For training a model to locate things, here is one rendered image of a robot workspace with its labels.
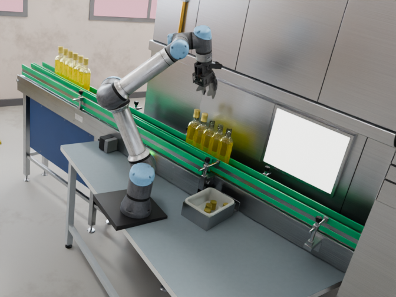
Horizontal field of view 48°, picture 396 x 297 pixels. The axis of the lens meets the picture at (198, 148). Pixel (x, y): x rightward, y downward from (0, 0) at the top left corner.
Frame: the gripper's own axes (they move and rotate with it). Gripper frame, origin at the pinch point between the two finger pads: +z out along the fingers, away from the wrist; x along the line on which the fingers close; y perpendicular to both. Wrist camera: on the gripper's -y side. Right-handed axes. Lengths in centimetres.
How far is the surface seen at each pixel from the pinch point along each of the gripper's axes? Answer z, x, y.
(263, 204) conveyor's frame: 48, 38, 7
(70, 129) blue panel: 62, -111, 21
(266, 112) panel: 17.6, 18.2, -23.7
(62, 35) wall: 94, -297, -95
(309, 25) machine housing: -26, 27, -43
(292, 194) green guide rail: 44, 48, -5
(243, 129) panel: 30.9, 6.7, -18.7
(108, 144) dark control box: 47, -61, 25
